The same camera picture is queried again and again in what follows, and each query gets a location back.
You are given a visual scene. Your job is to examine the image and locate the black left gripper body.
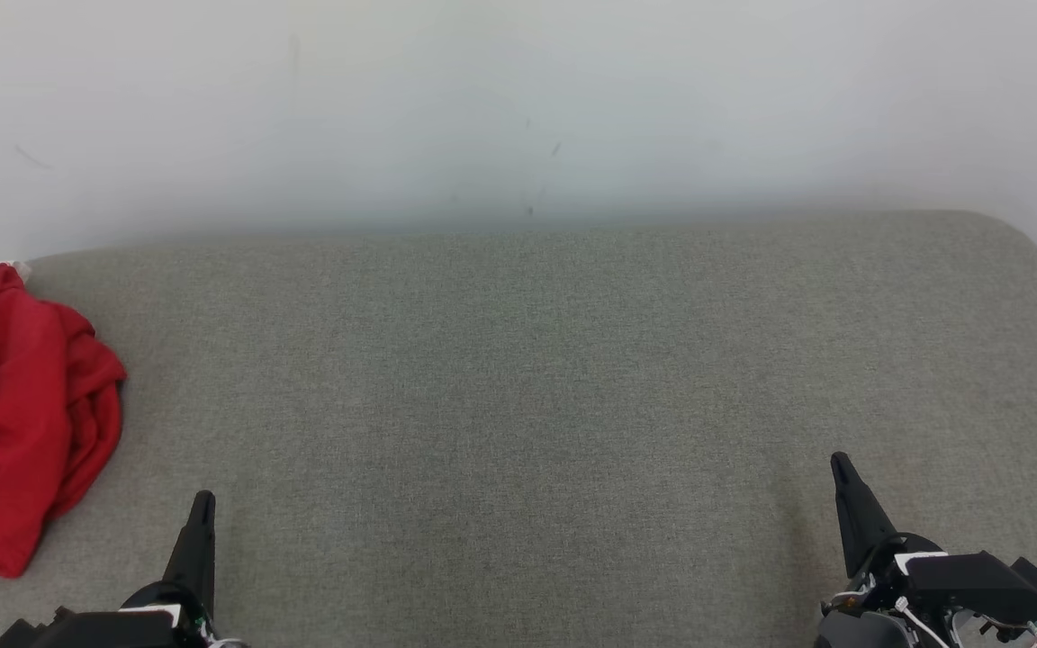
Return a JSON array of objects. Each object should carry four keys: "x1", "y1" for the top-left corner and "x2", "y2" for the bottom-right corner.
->
[{"x1": 0, "y1": 580, "x2": 215, "y2": 648}]

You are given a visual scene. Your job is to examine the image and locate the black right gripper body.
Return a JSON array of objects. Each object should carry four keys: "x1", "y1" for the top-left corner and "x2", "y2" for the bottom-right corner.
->
[{"x1": 843, "y1": 535, "x2": 1037, "y2": 626}]

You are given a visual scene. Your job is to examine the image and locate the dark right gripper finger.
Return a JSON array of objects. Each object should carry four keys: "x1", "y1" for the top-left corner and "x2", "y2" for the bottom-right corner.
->
[{"x1": 830, "y1": 452, "x2": 898, "y2": 580}]

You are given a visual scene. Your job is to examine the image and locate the red basketball jersey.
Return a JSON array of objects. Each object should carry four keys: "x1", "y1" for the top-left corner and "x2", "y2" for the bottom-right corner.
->
[{"x1": 0, "y1": 261, "x2": 129, "y2": 579}]

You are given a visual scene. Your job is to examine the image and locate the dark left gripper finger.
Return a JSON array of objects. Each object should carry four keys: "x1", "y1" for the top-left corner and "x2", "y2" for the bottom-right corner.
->
[{"x1": 163, "y1": 490, "x2": 217, "y2": 615}]

